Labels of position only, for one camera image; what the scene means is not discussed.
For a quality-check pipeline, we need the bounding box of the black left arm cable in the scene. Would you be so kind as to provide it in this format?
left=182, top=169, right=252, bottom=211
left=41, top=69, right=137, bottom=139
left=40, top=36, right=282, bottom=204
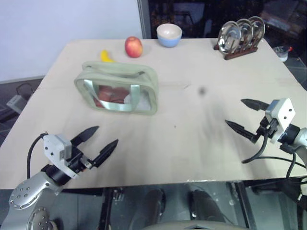
left=26, top=132, right=47, bottom=179

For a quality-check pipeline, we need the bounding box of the grey vertical post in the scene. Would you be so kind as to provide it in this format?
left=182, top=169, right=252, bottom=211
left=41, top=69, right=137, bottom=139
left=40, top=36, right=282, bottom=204
left=137, top=0, right=151, bottom=39

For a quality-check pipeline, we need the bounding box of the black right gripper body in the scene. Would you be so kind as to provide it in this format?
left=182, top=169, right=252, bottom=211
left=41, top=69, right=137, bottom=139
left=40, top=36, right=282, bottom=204
left=250, top=115, right=281, bottom=144

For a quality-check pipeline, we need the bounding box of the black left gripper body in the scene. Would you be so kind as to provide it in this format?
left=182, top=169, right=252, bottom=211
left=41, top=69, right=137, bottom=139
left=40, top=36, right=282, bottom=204
left=64, top=143, right=94, bottom=174

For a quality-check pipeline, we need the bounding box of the red apple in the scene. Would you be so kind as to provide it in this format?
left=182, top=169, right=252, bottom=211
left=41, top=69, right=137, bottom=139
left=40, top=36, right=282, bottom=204
left=124, top=36, right=143, bottom=58

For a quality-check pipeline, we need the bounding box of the brown wooden plate rack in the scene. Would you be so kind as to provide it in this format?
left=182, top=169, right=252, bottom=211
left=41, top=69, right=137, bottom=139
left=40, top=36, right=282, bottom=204
left=213, top=43, right=259, bottom=60

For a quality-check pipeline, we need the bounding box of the clear bottle with red cap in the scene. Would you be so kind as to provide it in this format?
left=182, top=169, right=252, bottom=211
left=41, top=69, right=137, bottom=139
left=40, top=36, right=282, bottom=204
left=275, top=46, right=293, bottom=63

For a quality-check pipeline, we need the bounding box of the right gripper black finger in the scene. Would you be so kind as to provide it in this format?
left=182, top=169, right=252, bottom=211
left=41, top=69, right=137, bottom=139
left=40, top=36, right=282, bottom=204
left=240, top=98, right=270, bottom=112
left=224, top=120, right=253, bottom=142

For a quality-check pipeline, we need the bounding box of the green transparent pouch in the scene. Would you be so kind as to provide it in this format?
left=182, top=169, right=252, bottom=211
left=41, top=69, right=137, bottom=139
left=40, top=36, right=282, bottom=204
left=73, top=60, right=159, bottom=116

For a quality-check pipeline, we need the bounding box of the yellow banana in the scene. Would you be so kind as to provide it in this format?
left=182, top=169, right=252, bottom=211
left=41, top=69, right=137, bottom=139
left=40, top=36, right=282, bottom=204
left=100, top=49, right=118, bottom=64

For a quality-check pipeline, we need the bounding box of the grey box on floor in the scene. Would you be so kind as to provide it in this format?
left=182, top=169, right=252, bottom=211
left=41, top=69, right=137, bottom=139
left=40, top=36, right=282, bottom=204
left=6, top=94, right=25, bottom=114

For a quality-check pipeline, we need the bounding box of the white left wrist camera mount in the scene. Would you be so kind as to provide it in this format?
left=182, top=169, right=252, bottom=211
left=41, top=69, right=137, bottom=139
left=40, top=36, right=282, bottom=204
left=43, top=134, right=81, bottom=179

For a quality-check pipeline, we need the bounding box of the blue and white bowl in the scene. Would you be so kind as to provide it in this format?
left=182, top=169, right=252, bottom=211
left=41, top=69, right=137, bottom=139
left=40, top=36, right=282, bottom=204
left=156, top=23, right=183, bottom=48

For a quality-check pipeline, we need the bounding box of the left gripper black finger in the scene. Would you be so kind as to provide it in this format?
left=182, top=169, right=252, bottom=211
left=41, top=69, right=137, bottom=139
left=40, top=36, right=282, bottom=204
left=71, top=126, right=100, bottom=150
left=92, top=139, right=119, bottom=169

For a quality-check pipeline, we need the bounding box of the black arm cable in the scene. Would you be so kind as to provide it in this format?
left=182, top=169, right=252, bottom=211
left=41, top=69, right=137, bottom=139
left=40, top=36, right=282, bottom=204
left=241, top=130, right=307, bottom=202
left=26, top=132, right=47, bottom=179

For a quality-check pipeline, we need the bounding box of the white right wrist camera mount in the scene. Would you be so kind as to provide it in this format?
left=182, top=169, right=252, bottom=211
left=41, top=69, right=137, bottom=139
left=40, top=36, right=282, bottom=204
left=264, top=97, right=295, bottom=145

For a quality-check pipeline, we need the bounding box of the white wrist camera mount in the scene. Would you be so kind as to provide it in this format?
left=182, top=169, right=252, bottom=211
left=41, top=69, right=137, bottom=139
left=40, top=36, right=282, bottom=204
left=264, top=97, right=295, bottom=145
left=43, top=134, right=81, bottom=179

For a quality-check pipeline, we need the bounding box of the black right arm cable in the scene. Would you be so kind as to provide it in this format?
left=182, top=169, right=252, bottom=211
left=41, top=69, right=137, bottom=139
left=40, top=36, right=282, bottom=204
left=241, top=130, right=307, bottom=202

